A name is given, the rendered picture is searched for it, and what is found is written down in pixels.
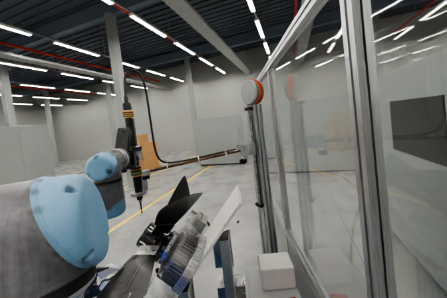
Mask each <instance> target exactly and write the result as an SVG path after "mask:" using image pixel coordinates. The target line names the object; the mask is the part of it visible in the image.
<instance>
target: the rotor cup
mask: <svg viewBox="0 0 447 298"><path fill-rule="evenodd" d="M150 226H151V227H153V228H154V227H155V226H156V225H155V223H153V222H150V223H149V225H148V226H147V228H146V229H145V230H144V232H143V233H142V235H141V236H140V237H139V239H138V241H137V242H136V246H137V247H140V246H141V245H144V244H142V243H140V241H142V242H143V243H145V245H158V246H159V248H160V249H159V251H158V252H157V254H156V259H155V262H157V261H158V260H159V258H160V257H161V255H162V254H163V252H164V250H165V249H166V248H167V246H168V244H169V242H170V240H171V239H172V237H173V235H174V232H172V231H171V232H170V233H169V234H168V235H165V234H164V233H159V234H151V233H152V228H150Z"/></svg>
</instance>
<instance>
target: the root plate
mask: <svg viewBox="0 0 447 298"><path fill-rule="evenodd" d="M147 247H148V251H146V248H147ZM158 248H159V246H158V245H141V246H140V247H139V248H138V250H137V252H136V253H135V255H136V254H138V255H140V254H146V255H150V254H151V255H156V252H157V250H158ZM153 250H154V251H153Z"/></svg>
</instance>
